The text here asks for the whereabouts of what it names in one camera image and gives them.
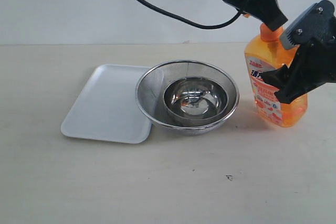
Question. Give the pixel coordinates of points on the steel mesh colander basket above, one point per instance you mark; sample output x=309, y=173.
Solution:
x=150, y=88

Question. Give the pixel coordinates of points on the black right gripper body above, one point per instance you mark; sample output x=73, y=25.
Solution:
x=313, y=65

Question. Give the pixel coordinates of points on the orange dish soap pump bottle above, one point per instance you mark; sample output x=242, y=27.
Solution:
x=262, y=54

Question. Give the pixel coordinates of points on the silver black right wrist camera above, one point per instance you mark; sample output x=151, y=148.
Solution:
x=317, y=21

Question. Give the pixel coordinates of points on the white rectangular tray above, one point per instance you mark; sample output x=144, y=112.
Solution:
x=106, y=110

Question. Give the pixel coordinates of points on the small stainless steel bowl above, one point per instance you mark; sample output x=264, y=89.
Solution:
x=195, y=98

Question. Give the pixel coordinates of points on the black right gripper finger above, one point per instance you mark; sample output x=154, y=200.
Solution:
x=278, y=78

